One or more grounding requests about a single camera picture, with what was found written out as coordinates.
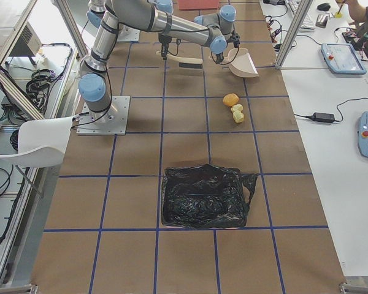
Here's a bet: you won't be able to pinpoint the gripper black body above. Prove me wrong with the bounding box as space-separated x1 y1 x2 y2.
213 53 224 62
158 34 172 46

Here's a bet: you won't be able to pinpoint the beige plastic dustpan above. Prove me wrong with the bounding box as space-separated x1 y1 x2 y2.
221 48 259 78

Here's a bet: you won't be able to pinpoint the beige brush black bristles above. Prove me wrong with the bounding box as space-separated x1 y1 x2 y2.
156 51 203 69

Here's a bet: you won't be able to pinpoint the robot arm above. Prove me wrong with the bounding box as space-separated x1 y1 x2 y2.
79 1 236 122
194 4 240 65

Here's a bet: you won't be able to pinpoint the pink plastic bin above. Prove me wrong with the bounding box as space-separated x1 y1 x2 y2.
177 0 220 10

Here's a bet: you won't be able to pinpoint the black trash bag bin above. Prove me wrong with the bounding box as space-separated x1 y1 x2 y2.
161 164 258 229

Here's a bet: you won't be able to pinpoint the orange crumpled paper ball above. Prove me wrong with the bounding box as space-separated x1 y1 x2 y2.
223 93 239 107

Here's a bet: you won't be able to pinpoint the white keyboard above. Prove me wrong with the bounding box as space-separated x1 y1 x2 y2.
286 0 316 32

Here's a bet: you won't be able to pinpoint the black power adapter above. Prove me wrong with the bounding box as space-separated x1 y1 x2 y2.
311 112 335 123

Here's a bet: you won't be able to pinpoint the upper blue teach pendant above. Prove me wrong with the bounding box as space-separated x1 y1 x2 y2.
321 43 367 75

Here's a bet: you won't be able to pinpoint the person at desk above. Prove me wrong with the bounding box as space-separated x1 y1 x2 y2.
337 0 368 69

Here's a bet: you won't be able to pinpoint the white plastic chair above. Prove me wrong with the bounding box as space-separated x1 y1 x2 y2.
0 116 73 168

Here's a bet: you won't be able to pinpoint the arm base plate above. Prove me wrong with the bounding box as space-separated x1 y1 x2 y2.
76 96 131 135

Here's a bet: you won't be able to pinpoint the aluminium frame post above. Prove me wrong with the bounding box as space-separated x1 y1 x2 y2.
274 0 312 70

